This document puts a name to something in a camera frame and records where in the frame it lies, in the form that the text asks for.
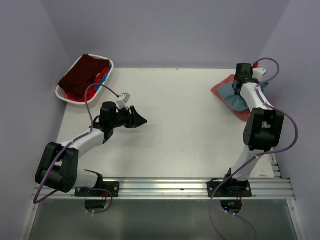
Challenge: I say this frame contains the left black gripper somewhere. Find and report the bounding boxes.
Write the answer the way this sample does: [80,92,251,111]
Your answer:
[110,105,147,129]

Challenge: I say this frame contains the blue t shirt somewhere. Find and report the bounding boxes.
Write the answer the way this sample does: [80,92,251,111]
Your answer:
[217,82,273,112]

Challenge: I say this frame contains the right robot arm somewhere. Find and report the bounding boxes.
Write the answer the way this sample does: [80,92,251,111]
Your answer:
[222,63,285,197]

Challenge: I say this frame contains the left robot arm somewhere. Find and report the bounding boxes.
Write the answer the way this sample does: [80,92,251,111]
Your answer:
[35,101,148,197]

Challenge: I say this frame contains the pink folded t shirt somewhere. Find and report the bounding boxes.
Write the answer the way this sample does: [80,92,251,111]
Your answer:
[211,74,250,122]

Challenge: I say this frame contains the red and blue clothes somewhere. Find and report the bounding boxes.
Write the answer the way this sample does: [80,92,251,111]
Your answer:
[59,63,112,103]

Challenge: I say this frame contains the white laundry basket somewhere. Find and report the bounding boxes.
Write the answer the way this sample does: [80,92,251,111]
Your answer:
[55,54,114,108]

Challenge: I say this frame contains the dark red t shirt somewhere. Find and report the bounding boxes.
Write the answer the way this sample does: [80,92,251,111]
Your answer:
[58,54,110,98]

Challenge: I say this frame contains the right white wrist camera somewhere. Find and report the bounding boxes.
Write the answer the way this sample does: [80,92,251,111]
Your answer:
[252,62,267,82]

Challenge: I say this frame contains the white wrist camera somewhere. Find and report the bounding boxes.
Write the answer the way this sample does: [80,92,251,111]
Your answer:
[252,62,267,82]
[116,92,131,110]

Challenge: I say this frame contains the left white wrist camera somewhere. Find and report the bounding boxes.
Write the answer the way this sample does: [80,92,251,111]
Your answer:
[116,92,131,110]

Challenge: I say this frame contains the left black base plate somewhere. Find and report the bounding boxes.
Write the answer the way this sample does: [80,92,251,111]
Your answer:
[74,181,120,198]

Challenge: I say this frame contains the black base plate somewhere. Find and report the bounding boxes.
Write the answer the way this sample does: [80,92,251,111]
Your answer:
[74,181,120,198]
[206,178,253,198]

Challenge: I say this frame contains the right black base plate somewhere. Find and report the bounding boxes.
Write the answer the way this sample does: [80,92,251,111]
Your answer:
[206,178,253,198]

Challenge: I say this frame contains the aluminium mounting rail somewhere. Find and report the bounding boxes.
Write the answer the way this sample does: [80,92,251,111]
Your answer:
[31,176,297,200]

